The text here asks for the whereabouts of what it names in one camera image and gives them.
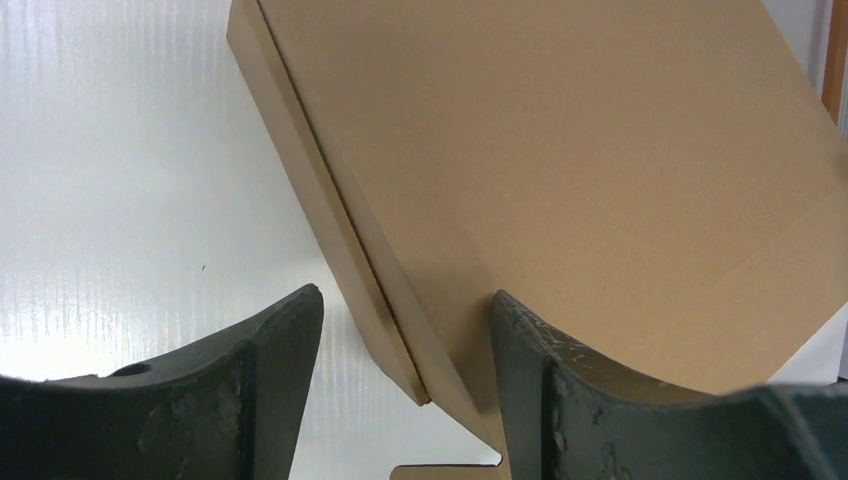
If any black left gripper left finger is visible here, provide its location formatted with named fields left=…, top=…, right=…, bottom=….
left=1, top=284, right=324, bottom=479

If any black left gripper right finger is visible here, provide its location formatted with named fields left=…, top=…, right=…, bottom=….
left=490, top=291, right=847, bottom=479

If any brown cardboard box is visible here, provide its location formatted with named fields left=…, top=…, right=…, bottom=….
left=226, top=1, right=847, bottom=479

